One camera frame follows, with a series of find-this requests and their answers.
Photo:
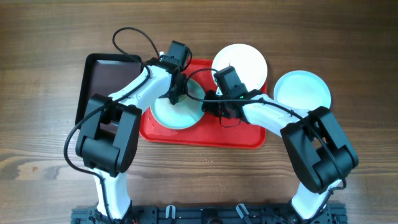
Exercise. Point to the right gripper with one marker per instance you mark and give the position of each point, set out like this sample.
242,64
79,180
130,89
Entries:
209,107

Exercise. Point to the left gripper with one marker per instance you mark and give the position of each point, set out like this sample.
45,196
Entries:
182,91

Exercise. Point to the light blue plate front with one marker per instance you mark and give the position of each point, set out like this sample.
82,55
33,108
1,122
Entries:
184,114

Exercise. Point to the light blue plate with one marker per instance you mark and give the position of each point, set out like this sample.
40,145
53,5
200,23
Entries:
302,90
184,114

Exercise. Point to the white plate with stain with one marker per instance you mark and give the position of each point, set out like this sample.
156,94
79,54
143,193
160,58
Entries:
249,63

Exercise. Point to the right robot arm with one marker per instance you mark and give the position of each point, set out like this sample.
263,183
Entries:
318,148

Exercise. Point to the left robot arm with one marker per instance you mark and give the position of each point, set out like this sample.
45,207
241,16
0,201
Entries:
109,130

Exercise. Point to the red plastic tray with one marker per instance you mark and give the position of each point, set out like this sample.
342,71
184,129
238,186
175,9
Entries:
209,131

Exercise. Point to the black rectangular tray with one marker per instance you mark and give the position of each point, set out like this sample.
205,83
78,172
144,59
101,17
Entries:
105,74

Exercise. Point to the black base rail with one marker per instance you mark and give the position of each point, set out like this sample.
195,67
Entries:
268,213

